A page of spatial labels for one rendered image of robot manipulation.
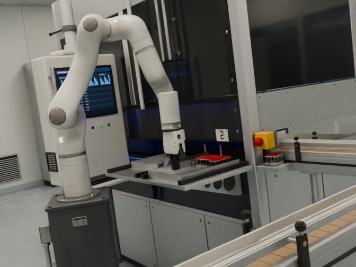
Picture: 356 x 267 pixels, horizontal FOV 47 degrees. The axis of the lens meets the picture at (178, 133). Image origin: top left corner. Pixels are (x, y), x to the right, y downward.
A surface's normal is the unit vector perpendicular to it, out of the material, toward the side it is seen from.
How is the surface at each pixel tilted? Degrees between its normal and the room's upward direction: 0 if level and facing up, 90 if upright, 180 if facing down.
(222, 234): 90
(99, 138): 90
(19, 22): 90
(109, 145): 90
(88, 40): 127
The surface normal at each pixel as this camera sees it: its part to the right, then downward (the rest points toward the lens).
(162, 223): -0.79, 0.16
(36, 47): 0.60, 0.00
